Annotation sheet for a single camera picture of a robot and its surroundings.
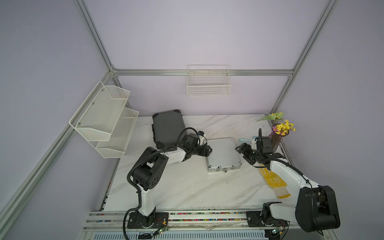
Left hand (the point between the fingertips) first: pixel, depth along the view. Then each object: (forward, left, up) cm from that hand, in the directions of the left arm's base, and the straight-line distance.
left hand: (207, 150), depth 95 cm
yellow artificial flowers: (+10, -41, +20) cm, 47 cm away
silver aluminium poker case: (-6, -10, +2) cm, 12 cm away
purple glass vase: (+1, -39, +18) cm, 43 cm away
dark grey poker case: (+17, +27, +2) cm, 32 cm away
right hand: (-5, -19, +4) cm, 20 cm away
